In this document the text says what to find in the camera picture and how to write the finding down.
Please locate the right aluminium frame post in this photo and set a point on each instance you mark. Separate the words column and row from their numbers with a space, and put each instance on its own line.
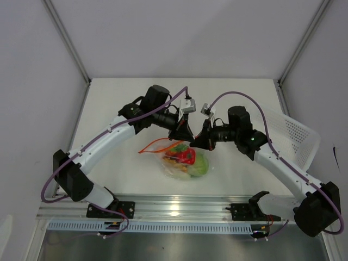
column 305, row 39

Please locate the left aluminium frame post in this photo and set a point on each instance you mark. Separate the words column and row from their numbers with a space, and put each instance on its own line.
column 64, row 35

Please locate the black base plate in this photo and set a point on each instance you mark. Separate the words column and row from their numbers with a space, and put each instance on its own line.
column 126, row 208
column 249, row 212

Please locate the red bell pepper toy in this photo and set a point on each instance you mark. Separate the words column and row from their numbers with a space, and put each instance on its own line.
column 187, row 157

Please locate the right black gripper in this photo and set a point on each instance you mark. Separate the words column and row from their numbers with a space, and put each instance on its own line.
column 202, row 141

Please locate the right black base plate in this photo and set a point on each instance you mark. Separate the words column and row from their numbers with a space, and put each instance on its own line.
column 249, row 212

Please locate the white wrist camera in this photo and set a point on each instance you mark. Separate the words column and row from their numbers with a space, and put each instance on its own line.
column 186, row 106
column 209, row 111

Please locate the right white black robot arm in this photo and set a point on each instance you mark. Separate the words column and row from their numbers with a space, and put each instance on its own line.
column 317, row 205

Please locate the green cabbage toy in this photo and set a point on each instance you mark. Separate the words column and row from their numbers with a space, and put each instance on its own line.
column 200, row 167

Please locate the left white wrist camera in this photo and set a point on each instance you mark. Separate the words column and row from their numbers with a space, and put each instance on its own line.
column 186, row 106

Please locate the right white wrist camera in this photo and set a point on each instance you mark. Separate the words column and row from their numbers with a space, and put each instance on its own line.
column 209, row 111

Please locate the aluminium frame post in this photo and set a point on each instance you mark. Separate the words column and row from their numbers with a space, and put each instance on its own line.
column 305, row 39
column 64, row 35

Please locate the white slotted cable duct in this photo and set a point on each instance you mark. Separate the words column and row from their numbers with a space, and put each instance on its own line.
column 151, row 227

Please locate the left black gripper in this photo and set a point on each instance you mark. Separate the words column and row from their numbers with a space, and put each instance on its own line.
column 182, row 132

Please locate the orange carrot toy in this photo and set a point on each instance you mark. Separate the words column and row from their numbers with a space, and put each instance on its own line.
column 172, row 152

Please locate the aluminium mounting rail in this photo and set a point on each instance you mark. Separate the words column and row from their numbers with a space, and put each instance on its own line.
column 153, row 208

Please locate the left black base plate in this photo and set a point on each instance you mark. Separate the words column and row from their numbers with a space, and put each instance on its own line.
column 126, row 208

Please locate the clear orange zip top bag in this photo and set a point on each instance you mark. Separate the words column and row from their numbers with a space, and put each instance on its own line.
column 158, row 147

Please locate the white perforated plastic basket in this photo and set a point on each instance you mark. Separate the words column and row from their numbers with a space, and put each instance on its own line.
column 297, row 142

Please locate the yellow ginger root toy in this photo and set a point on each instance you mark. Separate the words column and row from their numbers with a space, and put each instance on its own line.
column 176, row 165

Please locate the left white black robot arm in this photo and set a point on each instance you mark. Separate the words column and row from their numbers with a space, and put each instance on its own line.
column 71, row 169

